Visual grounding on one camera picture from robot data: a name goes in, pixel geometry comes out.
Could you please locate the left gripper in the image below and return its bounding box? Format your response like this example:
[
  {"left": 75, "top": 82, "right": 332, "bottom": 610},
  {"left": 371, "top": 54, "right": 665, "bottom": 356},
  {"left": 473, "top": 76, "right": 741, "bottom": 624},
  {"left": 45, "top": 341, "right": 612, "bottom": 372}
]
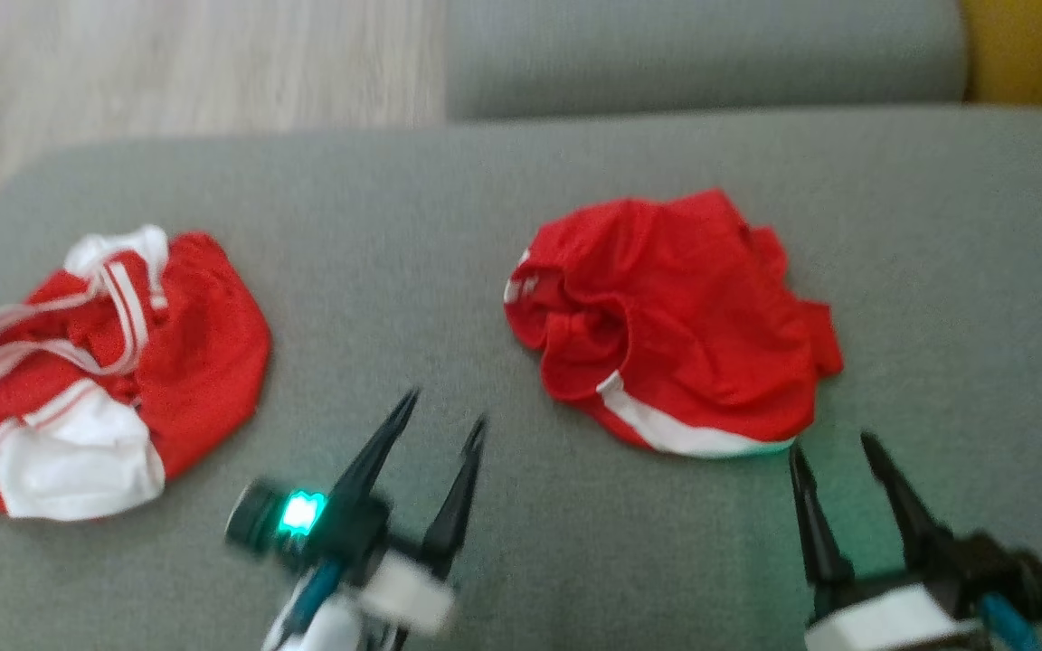
[{"left": 225, "top": 389, "right": 488, "bottom": 581}]

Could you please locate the red shirt with white sleeves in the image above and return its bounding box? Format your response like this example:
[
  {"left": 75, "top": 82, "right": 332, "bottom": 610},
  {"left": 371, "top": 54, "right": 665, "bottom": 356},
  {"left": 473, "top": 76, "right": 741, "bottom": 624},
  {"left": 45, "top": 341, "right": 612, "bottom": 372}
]
[{"left": 0, "top": 224, "right": 273, "bottom": 524}]

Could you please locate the yellow sofa backrest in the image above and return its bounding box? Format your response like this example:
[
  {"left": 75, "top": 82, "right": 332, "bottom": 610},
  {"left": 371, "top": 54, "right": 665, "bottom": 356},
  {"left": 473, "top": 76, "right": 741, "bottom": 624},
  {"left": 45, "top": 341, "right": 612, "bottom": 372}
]
[{"left": 960, "top": 0, "right": 1042, "bottom": 114}]

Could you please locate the teal right arm cable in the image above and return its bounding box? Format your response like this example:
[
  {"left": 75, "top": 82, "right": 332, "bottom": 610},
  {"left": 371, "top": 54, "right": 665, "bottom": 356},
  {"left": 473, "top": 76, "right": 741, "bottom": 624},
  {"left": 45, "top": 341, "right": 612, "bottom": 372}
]
[{"left": 978, "top": 594, "right": 1042, "bottom": 651}]

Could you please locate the large grey sofa ottoman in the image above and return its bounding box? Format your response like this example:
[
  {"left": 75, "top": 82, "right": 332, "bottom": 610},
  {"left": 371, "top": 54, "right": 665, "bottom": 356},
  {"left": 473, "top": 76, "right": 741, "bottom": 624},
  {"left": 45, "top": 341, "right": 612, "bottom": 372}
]
[{"left": 0, "top": 104, "right": 1042, "bottom": 651}]

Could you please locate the teal left arm cable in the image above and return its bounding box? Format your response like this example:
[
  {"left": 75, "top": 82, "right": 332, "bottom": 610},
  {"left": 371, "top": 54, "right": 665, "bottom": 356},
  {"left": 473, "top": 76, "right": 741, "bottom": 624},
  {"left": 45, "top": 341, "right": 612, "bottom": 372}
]
[{"left": 290, "top": 559, "right": 346, "bottom": 634}]

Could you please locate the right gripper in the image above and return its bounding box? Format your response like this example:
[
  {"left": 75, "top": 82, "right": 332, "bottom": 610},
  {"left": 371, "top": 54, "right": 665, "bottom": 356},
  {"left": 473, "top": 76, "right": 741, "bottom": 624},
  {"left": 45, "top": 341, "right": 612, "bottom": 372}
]
[{"left": 789, "top": 432, "right": 1042, "bottom": 625}]

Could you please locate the teal arm cable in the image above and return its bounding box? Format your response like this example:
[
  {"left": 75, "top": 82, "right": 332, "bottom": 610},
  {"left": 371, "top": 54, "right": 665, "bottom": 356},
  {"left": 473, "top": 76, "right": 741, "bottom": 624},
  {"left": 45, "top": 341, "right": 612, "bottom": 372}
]
[
  {"left": 978, "top": 594, "right": 1042, "bottom": 651},
  {"left": 290, "top": 559, "right": 346, "bottom": 634}
]

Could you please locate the red garment with white stripe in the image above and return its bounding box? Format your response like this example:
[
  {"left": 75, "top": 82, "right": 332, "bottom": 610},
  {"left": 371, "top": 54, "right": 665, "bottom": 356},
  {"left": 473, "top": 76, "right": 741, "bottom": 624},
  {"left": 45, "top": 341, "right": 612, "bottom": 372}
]
[{"left": 503, "top": 188, "right": 845, "bottom": 459}]

